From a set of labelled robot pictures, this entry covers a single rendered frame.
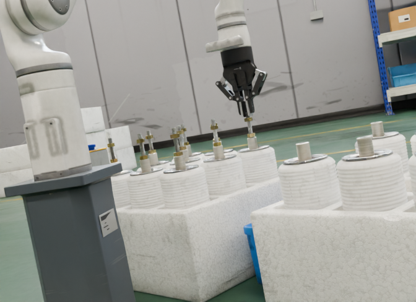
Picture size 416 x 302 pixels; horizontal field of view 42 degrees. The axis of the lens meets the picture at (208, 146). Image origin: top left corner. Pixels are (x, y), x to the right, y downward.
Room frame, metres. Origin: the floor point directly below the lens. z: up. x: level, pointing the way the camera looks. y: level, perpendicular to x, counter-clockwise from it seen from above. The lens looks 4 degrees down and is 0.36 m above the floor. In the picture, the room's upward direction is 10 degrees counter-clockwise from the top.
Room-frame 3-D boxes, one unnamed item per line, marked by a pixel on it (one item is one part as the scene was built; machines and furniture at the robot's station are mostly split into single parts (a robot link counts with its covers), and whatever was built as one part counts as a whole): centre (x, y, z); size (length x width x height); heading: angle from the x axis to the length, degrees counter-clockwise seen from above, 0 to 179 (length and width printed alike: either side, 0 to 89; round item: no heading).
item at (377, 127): (1.05, -0.33, 0.26); 0.02 x 0.02 x 0.03
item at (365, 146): (0.81, -0.23, 0.26); 0.02 x 0.02 x 0.03
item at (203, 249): (1.28, 0.06, 0.09); 0.39 x 0.39 x 0.18; 44
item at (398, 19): (5.37, -2.12, 0.89); 0.31 x 0.24 x 0.20; 163
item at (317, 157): (0.90, -0.16, 0.25); 0.08 x 0.08 x 0.01
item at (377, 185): (0.81, -0.23, 0.16); 0.10 x 0.10 x 0.18
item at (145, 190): (1.20, 0.15, 0.16); 0.10 x 0.10 x 0.18
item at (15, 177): (4.14, 1.40, 0.09); 0.39 x 0.39 x 0.18; 73
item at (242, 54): (1.28, -0.11, 0.45); 0.08 x 0.08 x 0.09
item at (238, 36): (1.26, -0.10, 0.52); 0.11 x 0.09 x 0.06; 152
